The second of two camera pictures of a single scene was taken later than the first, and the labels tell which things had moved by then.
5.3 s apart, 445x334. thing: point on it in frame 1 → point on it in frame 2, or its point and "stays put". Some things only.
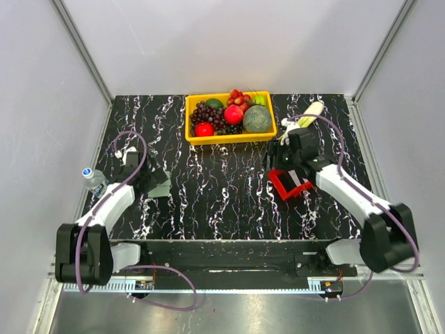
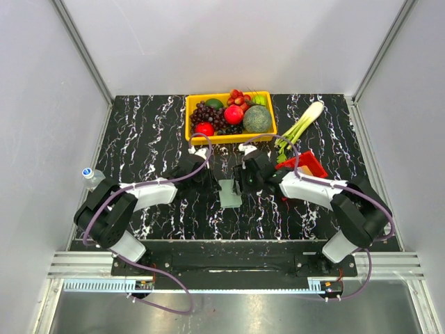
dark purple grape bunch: (202, 113) stays put
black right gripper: (274, 149) → (239, 172)
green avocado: (214, 102) stays put
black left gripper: (157, 177) → (213, 186)
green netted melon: (256, 119) stays put
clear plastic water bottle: (95, 180) stays put
